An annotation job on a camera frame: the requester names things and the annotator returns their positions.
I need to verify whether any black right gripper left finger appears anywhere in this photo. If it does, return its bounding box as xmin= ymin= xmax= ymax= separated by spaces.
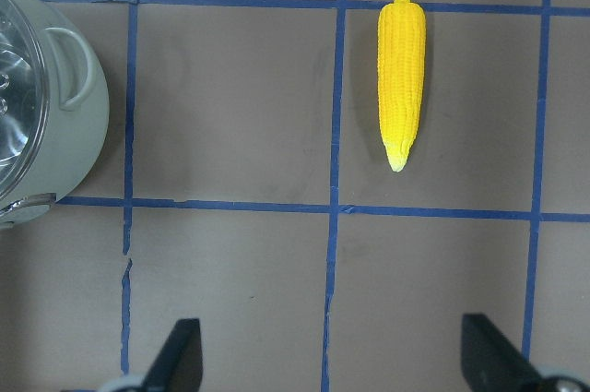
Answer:
xmin=140 ymin=318 xmax=204 ymax=391

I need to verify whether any yellow corn cob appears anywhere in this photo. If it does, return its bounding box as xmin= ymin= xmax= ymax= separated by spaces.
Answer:
xmin=377 ymin=0 xmax=427 ymax=172

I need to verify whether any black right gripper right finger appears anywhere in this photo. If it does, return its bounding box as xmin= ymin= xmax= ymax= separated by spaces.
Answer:
xmin=461 ymin=314 xmax=544 ymax=391

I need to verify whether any glass pot lid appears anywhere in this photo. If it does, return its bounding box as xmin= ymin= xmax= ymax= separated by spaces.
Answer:
xmin=1 ymin=0 xmax=50 ymax=207

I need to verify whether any pale green electric pot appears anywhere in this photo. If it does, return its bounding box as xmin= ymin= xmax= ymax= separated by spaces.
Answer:
xmin=1 ymin=0 xmax=110 ymax=230

